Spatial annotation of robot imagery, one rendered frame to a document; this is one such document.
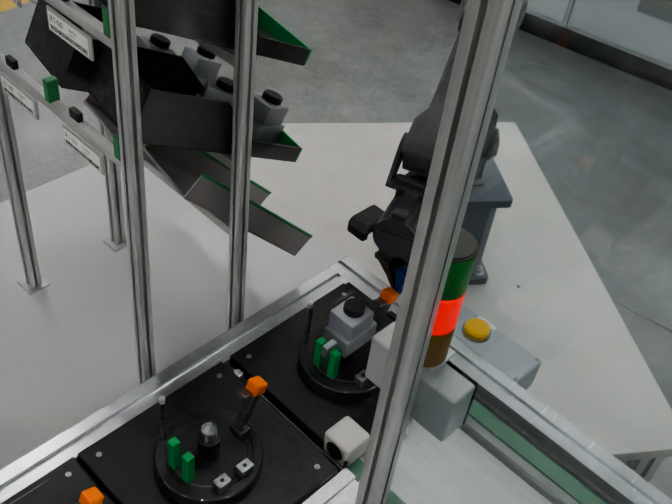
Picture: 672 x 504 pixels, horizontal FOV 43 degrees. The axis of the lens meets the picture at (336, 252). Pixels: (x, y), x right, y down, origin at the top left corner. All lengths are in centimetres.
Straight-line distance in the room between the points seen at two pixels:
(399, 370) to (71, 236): 88
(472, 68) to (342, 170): 115
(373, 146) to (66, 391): 87
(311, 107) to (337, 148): 170
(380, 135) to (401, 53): 212
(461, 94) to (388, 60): 327
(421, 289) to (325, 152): 107
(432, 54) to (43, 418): 304
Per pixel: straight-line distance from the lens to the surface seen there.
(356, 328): 117
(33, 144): 334
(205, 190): 119
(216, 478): 110
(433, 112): 110
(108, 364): 141
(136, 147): 102
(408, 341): 85
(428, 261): 77
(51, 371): 141
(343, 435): 117
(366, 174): 179
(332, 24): 418
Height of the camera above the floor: 194
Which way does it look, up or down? 42 degrees down
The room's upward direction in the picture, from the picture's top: 8 degrees clockwise
